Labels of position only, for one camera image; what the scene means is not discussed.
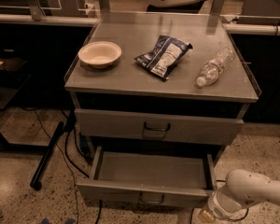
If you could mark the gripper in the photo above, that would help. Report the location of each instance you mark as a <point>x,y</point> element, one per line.
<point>218,206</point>

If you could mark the grey drawer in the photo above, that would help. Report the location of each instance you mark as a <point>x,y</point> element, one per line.
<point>168,128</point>
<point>149,179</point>

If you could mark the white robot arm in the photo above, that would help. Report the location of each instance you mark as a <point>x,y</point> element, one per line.
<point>242,189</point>

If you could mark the grey drawer cabinet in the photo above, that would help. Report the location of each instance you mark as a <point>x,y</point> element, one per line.
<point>128,87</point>

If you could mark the clear plastic water bottle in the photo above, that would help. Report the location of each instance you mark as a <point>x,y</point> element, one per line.
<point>214,68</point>

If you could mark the blue chip bag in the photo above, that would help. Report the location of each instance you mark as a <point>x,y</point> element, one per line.
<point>164,57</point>

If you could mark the black metal stand leg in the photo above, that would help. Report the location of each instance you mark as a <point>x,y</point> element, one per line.
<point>62,127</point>

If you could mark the white bowl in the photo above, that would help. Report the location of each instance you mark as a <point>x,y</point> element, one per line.
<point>99,54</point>

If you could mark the dark side table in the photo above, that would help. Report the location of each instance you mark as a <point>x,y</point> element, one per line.
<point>11,81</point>

